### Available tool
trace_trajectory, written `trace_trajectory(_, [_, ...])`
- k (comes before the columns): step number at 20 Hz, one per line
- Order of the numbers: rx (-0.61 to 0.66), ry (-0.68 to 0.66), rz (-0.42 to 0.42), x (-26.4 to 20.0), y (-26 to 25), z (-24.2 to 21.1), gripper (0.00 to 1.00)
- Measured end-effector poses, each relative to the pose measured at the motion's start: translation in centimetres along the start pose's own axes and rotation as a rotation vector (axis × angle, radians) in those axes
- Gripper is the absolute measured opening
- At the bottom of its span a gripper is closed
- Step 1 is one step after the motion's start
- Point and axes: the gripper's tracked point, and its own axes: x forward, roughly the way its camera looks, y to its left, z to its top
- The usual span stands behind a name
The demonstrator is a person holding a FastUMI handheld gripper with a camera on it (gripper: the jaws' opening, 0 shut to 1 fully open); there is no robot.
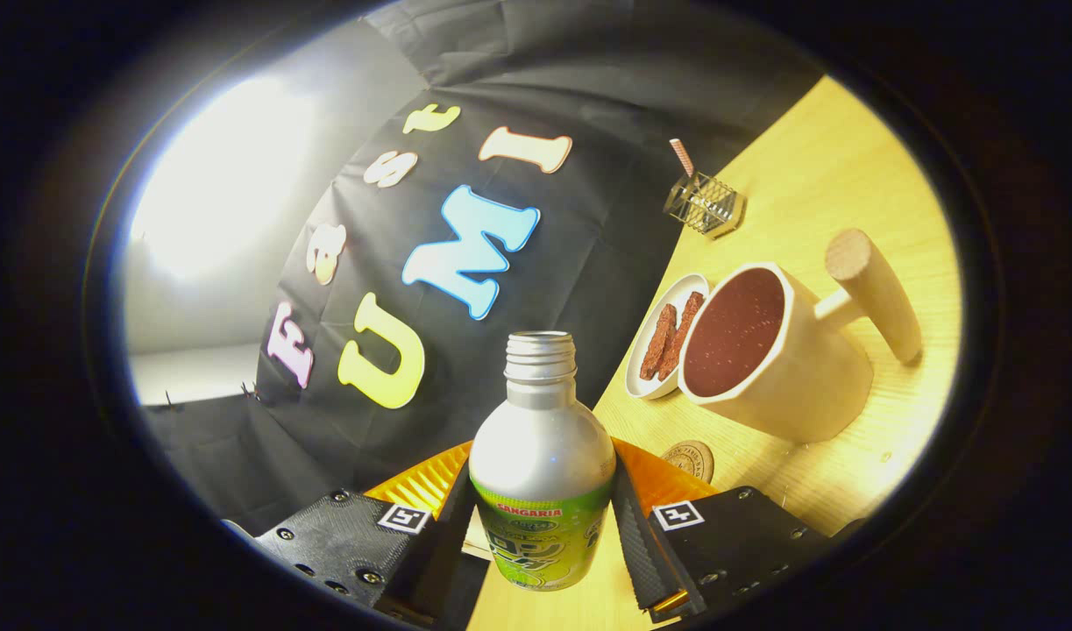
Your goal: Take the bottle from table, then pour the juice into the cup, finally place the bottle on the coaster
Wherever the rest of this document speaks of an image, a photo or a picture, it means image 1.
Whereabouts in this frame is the silver bottle with green label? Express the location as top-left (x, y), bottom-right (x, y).
top-left (468, 330), bottom-right (617, 592)

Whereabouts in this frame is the brown meat piece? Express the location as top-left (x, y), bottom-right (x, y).
top-left (658, 291), bottom-right (705, 381)
top-left (639, 303), bottom-right (678, 381)

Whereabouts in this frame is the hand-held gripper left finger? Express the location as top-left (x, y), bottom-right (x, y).
top-left (253, 440), bottom-right (491, 627)

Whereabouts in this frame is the round cork coaster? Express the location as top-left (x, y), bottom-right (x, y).
top-left (661, 440), bottom-right (714, 485)

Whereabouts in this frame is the wooden table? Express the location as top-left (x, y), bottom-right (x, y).
top-left (465, 74), bottom-right (962, 631)

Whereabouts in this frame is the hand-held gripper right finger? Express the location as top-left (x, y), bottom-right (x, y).
top-left (611, 437), bottom-right (865, 625)

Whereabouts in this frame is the cream cup with wooden handle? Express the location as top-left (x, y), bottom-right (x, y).
top-left (678, 229), bottom-right (924, 443)

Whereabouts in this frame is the white plate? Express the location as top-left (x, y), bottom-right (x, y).
top-left (625, 273), bottom-right (710, 401)

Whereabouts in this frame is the wire mesh straw holder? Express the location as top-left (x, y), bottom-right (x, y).
top-left (663, 171), bottom-right (747, 240)

